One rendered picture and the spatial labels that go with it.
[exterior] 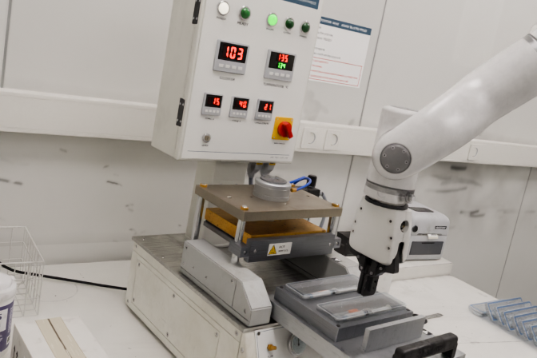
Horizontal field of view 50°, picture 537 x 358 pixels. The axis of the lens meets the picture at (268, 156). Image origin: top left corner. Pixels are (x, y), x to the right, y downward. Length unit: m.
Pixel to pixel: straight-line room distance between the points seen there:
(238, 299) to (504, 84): 0.58
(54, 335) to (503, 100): 0.87
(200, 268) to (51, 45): 0.70
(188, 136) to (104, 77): 0.43
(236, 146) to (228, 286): 0.36
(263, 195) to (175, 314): 0.31
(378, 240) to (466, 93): 0.28
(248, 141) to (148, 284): 0.39
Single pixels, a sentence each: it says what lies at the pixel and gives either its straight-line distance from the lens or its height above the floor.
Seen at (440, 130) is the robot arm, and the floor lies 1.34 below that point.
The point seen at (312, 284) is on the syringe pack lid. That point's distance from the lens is 1.10.
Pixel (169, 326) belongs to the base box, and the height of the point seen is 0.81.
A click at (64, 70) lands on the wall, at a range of 1.56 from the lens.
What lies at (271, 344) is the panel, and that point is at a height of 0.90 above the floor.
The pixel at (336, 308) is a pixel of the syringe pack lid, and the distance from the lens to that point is 1.02.
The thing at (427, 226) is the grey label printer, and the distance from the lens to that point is 2.07.
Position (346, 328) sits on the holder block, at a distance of 0.99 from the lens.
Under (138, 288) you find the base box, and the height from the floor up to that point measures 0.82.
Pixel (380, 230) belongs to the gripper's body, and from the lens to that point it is 0.99.
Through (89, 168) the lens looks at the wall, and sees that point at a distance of 1.63.
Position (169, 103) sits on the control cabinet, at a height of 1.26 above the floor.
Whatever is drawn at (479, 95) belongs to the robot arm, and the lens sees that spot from 0.95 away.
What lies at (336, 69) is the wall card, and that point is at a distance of 1.99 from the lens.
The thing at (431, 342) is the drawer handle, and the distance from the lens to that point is 0.99.
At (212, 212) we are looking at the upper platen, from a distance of 1.23.
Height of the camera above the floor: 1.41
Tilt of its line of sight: 10 degrees down
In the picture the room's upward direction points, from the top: 11 degrees clockwise
